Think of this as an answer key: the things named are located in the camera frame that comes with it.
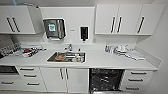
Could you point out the stainless steel dishwasher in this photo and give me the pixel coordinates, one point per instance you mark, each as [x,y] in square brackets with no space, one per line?
[105,81]

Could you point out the small sink soap pump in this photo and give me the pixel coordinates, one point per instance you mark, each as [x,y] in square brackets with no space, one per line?
[79,50]

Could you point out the steel paper towel dispenser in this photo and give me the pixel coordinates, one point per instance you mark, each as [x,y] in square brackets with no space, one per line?
[53,28]

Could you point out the light blue bottle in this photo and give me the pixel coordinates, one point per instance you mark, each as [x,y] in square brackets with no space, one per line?
[14,2]

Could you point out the black soap dispenser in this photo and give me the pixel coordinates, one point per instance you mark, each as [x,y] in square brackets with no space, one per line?
[84,33]

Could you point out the black built-in microwave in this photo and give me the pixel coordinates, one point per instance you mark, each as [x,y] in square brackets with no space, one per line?
[8,70]

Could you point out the blue white bottle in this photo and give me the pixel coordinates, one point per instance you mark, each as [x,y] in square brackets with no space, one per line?
[107,49]

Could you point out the stack of white bowls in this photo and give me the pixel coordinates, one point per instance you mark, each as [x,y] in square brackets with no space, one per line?
[120,50]

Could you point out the orange-brown bowl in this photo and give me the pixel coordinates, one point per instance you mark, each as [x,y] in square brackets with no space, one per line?
[59,57]

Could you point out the steel kitchen sink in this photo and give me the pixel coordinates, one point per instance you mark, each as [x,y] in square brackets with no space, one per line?
[71,55]

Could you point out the red cup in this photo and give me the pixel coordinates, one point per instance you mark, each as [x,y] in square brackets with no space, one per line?
[26,51]

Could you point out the white double-door base cabinet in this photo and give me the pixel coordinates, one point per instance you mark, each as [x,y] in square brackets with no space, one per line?
[76,81]

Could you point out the chrome faucet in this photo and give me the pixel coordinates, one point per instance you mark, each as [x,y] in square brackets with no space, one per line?
[69,47]

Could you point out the small clear bottle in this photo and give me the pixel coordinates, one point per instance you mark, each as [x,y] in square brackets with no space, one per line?
[112,50]

